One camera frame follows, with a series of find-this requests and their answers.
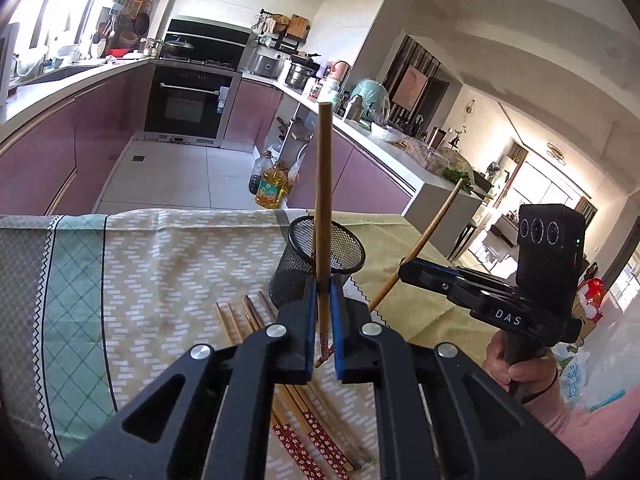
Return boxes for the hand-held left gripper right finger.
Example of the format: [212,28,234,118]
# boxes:
[327,281,586,480]

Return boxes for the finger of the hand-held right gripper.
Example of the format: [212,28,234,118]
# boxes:
[412,258,518,297]
[398,261,483,313]

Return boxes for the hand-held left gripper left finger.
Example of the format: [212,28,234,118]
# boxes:
[55,278,321,480]

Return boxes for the black mesh utensil holder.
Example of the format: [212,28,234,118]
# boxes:
[269,216,367,311]

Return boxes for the bunch of wooden chopsticks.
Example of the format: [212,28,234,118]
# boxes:
[215,290,375,480]

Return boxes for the person's right forearm pink sleeve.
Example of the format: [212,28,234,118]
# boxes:
[520,370,636,477]

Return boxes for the person's right hand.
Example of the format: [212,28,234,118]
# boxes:
[482,334,559,404]

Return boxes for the yellow-green table cover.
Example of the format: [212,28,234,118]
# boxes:
[280,207,506,356]

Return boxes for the red plastic bag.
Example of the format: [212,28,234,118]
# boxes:
[579,277,607,322]

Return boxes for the green leafy vegetables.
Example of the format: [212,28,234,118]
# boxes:
[442,166,474,194]

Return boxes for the clear glass container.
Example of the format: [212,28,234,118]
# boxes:
[405,137,451,173]

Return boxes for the pink cabinets beside oven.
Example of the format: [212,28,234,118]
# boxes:
[225,77,418,217]

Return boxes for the yellow cooking oil bottle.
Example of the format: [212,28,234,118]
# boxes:
[255,157,292,210]

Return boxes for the dark liquid plastic bottle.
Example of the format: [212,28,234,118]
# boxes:
[248,150,275,195]

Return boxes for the patterned green beige tablecloth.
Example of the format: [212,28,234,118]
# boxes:
[0,208,376,480]

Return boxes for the white bowl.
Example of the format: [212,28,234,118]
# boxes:
[371,122,406,144]

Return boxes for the green plastic bag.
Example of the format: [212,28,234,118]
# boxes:
[350,78,391,126]

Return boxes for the stainless steel pot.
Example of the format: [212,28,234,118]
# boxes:
[285,62,315,90]

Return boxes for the black built-in oven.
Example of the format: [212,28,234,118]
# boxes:
[144,64,237,141]

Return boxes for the silver rice cooker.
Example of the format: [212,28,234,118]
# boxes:
[248,50,285,80]

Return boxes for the pink cabinets under window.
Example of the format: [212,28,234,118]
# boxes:
[0,60,156,217]

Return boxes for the black range hood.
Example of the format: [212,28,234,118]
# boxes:
[164,18,252,68]

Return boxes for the kitchen window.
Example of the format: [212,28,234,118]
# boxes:
[0,0,118,63]

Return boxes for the pink framed wall picture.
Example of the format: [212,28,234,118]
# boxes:
[390,64,429,111]

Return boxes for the black wall rack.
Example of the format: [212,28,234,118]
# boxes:
[252,10,311,55]

